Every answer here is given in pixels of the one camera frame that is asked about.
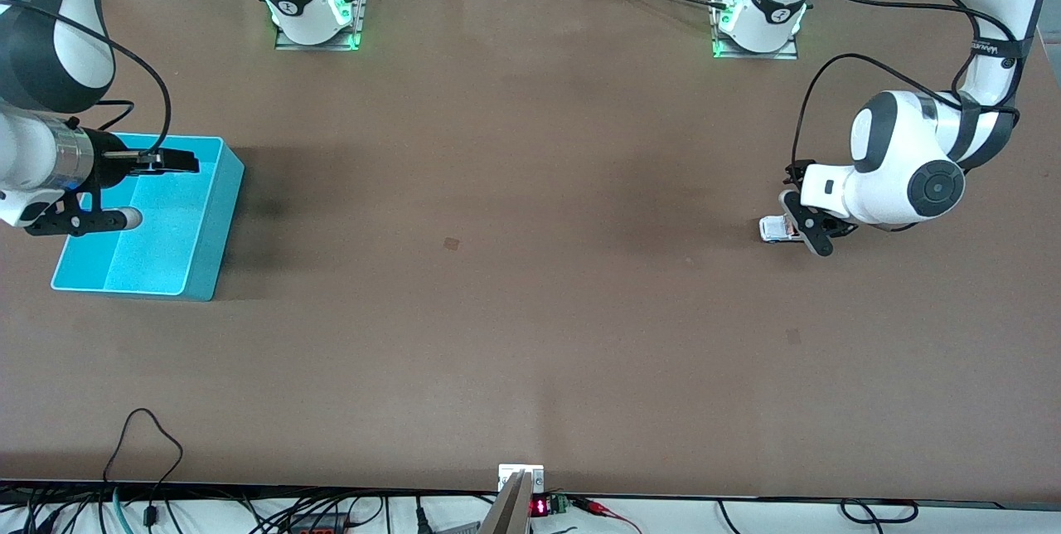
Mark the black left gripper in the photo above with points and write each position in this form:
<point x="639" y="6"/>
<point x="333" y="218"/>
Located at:
<point x="795" y="172"/>

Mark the teal plastic bin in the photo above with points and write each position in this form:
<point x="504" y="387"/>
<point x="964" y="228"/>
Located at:
<point x="166" y="252"/>

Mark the white jeep toy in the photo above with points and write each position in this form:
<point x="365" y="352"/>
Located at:
<point x="775" y="229"/>

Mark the black box with red plugs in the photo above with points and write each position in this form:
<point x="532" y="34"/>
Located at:
<point x="319" y="526"/>

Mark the small silver mounting plate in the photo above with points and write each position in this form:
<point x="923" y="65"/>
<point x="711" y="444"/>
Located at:
<point x="507" y="472"/>

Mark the red clip lead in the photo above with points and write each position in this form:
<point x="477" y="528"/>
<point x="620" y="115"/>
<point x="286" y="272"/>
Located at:
<point x="593" y="507"/>

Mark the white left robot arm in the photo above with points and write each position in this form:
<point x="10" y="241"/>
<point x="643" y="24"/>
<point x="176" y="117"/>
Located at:
<point x="899" y="152"/>

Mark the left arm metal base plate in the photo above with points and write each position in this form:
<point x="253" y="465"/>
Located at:
<point x="758" y="55"/>

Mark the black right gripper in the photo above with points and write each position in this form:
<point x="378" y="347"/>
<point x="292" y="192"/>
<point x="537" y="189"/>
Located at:
<point x="110" y="167"/>

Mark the red digit display module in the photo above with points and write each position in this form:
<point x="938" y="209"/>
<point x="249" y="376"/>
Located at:
<point x="540" y="507"/>

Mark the black power plug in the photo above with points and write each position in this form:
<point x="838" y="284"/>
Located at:
<point x="421" y="517"/>

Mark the grey camera mount bar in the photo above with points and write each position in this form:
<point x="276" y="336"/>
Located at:
<point x="510" y="513"/>

